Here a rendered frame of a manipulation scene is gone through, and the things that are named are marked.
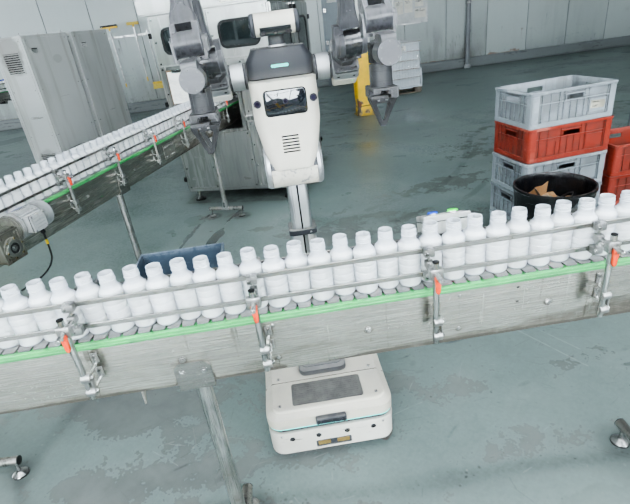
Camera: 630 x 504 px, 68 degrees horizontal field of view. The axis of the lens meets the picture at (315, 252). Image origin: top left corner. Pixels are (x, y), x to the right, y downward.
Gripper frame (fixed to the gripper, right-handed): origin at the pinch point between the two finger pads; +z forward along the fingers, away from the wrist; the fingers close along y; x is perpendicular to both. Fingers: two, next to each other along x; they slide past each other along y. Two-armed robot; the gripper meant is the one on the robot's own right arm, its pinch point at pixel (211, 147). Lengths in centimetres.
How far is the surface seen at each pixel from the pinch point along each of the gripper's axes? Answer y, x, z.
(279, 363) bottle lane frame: 19, 8, 56
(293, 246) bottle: 15.7, 16.6, 23.9
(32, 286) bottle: 15, -48, 24
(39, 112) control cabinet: -522, -267, 33
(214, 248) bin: -42, -12, 46
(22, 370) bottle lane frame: 19, -57, 45
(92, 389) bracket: 24, -39, 50
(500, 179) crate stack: -184, 172, 90
